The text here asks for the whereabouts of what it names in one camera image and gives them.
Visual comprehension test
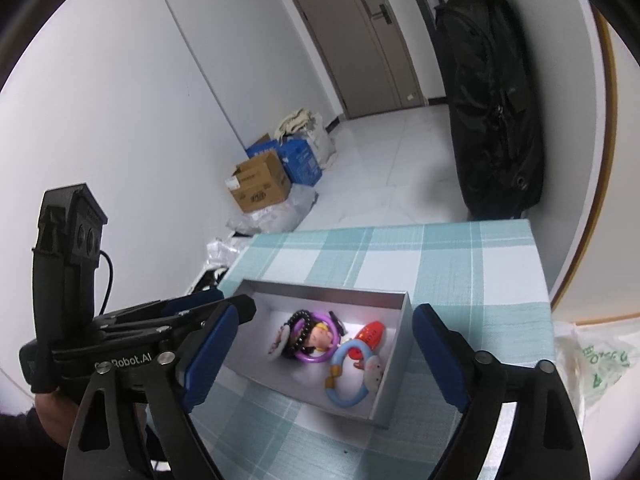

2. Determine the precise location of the silver rectangular box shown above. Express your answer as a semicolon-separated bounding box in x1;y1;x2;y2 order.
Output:
216;279;414;431

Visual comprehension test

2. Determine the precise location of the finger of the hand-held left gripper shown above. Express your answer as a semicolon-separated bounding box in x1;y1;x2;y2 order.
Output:
170;295;257;343
162;288;225;315

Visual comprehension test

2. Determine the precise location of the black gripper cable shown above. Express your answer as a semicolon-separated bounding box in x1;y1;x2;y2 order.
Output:
97;250;115;315

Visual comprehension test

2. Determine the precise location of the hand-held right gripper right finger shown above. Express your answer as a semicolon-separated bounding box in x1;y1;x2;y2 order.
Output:
412;303;591;480

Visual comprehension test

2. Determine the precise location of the grey brown door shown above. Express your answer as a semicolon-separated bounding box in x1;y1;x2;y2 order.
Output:
273;0;427;122

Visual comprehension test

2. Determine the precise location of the person's left forearm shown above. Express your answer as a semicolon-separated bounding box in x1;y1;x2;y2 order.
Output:
0;406;72;480

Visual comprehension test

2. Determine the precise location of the brown cardboard box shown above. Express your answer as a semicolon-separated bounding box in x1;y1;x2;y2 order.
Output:
231;152;293;214

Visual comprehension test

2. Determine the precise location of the teal checked tablecloth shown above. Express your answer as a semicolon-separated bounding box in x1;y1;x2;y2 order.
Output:
150;219;557;480

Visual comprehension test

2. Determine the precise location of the person's left hand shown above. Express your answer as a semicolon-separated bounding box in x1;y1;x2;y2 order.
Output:
33;388;84;449

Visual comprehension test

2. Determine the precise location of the black coil hair tie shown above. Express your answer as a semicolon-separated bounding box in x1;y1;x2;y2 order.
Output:
281;310;312;359

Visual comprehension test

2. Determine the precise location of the purple ring bracelet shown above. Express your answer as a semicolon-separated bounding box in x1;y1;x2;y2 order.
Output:
294;311;343;367

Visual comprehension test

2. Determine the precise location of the flat blue cardboard box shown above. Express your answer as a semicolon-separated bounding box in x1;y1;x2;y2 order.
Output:
245;132;281;159

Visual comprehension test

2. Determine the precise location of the pink yellow cartoon figure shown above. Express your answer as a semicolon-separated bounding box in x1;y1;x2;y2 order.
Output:
307;322;337;352

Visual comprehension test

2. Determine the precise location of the red hair clip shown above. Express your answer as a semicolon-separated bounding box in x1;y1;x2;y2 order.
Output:
357;322;387;348

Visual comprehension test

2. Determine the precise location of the black hanging bag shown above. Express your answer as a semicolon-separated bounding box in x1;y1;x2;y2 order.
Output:
433;0;546;222

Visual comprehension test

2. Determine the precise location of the crumpled clear plastic wrap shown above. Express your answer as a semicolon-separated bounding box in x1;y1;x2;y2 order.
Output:
207;237;251;272

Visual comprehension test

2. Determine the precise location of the large blue cardboard box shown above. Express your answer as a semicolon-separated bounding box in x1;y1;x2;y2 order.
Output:
277;139;324;186

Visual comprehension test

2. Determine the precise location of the clear plastic sheet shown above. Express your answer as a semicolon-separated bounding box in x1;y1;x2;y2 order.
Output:
226;182;320;237

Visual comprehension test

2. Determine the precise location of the white oval charm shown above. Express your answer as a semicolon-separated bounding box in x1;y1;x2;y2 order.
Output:
266;325;292;362

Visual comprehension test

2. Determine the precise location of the white tote bag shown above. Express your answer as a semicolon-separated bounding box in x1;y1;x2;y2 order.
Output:
274;107;337;169

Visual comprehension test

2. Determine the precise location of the green printed plastic bag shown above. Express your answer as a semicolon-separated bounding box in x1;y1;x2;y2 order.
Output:
552;320;634;412

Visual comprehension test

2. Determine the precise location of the blue ring bracelet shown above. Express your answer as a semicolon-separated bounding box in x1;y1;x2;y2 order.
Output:
327;339;387;409

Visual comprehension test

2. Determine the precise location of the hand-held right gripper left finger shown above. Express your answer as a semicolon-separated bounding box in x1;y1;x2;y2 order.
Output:
62;304;239;480

